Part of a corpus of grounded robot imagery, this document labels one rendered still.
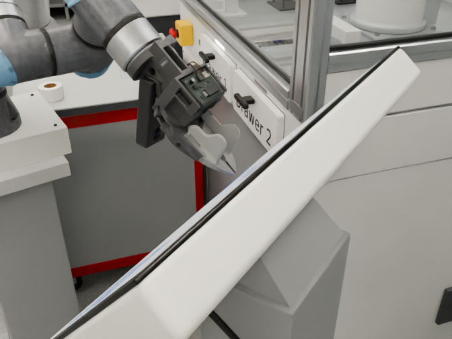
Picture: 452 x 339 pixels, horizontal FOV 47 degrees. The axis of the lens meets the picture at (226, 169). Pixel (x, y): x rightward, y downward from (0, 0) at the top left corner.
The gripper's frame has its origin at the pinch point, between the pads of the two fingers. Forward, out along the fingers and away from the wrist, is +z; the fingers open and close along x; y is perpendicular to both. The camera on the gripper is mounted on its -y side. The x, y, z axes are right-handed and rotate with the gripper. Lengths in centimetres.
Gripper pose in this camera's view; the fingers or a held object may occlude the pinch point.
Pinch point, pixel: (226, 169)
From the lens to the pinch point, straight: 77.0
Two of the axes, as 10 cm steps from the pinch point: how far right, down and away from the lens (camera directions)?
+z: 6.4, 7.7, -0.1
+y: 5.4, -4.6, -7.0
